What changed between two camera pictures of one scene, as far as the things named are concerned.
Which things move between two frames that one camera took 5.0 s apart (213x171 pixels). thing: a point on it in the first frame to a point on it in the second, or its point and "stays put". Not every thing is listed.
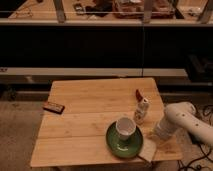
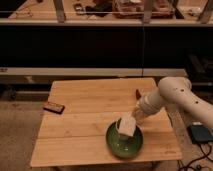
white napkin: x=148 y=148 to x=127 y=123
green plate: x=120 y=147 stays put
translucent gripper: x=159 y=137 to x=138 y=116
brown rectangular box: x=56 y=108 stays put
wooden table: x=78 y=135 stays put
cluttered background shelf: x=112 y=13 stays put
